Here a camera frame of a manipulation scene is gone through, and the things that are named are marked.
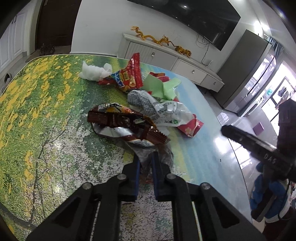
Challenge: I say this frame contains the dark brown entrance door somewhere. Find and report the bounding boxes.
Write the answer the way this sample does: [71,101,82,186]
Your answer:
[35,0,81,49]

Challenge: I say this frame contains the white tissue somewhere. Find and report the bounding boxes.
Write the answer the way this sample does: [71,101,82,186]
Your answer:
[78,61,112,82]

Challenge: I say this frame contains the white printed plastic bag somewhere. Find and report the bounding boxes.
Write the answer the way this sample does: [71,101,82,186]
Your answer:
[127,90,194,127]

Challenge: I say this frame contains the grey slippers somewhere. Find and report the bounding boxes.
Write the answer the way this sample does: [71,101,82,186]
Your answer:
[4,73,12,83]

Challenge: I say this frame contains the golden dragon figurine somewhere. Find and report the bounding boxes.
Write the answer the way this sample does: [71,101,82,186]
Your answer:
[130,26,171,46]

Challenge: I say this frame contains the white built-in cabinet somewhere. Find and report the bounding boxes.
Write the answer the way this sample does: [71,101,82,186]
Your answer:
[1,7,28,71]

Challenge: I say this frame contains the white grey tv cabinet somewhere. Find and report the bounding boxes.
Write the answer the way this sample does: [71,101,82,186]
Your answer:
[116,33,224,92]

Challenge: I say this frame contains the purple storage stool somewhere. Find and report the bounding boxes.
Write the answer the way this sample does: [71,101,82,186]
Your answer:
[253,122,264,136]

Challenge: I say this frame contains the red snack bag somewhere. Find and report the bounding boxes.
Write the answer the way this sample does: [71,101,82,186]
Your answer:
[98,53,143,93]

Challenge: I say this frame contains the red pink paper wrapper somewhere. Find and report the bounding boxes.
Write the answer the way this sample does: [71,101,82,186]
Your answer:
[178,114,204,138]

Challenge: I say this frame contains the light green paper sheet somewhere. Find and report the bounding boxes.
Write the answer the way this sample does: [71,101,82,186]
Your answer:
[141,74,181,101]

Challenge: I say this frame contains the dark shoes pair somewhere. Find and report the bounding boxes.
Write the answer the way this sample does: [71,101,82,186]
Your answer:
[39,43,55,56]

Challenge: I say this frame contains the hanging laundry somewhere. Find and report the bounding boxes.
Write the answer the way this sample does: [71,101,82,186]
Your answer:
[278,86,294,101]

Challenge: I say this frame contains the black wall television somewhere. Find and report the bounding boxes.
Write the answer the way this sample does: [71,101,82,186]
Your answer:
[133,0,241,51]

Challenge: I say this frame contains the dark brown snack wrapper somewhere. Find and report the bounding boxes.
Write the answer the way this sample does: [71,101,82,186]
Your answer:
[87,103,170,148]

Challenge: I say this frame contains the tv cables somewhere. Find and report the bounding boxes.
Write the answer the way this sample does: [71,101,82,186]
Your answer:
[196,33,212,65]

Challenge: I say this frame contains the grey steel refrigerator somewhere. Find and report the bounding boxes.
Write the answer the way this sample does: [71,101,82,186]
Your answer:
[214,30,276,116]

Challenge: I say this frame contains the golden tiger figurine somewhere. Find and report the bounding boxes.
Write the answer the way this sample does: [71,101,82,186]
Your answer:
[174,46,192,58]

